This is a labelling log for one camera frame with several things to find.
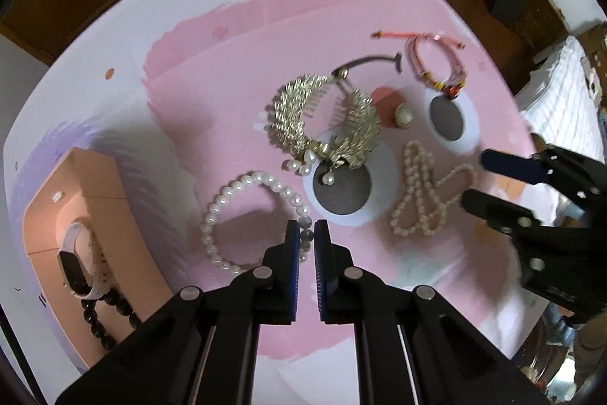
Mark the plaid blanket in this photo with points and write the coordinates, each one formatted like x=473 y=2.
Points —
x=569 y=87

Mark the person's blue jeans leg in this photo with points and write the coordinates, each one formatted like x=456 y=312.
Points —
x=557 y=324

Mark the orange paper box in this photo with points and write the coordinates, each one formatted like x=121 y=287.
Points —
x=52 y=215

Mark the round pearl brooch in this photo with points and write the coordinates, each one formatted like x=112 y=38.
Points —
x=404 y=115

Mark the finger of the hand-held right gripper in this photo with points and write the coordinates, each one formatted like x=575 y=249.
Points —
x=495 y=206
x=510 y=165

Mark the wooden drawer cabinet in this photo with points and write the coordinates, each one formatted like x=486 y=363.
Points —
x=538 y=20

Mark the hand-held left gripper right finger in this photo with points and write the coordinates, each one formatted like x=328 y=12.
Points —
x=323 y=253

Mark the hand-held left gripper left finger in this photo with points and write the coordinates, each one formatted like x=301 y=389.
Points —
x=293 y=253

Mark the gold leaf hair comb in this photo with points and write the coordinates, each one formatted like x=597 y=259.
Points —
x=294 y=115

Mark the white smart band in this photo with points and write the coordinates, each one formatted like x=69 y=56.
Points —
x=76 y=265

